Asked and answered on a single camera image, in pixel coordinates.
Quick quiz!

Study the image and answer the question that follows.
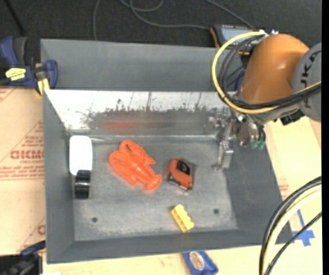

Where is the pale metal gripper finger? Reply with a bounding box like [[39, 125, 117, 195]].
[[211, 140, 228, 172], [223, 149, 235, 170]]

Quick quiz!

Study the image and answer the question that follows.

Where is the orange and black tape measure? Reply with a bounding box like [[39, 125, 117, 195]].
[[165, 157, 197, 192]]

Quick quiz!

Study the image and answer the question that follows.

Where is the yellow toy brick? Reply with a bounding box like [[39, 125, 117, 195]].
[[170, 204, 195, 234]]

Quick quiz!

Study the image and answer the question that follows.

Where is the orange toy lobster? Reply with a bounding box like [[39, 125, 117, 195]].
[[108, 139, 163, 194]]

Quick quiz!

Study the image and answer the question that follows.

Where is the grey metal bin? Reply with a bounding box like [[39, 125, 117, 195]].
[[40, 38, 293, 264]]

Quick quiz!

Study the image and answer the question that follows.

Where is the white bottle with black cap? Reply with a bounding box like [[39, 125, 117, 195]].
[[68, 135, 94, 200]]

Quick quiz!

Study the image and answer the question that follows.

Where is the brown cardboard board, red print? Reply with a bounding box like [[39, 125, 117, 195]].
[[0, 85, 322, 258]]

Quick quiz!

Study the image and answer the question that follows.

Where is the black cylinder on white bracket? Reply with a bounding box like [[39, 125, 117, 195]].
[[280, 109, 305, 126]]

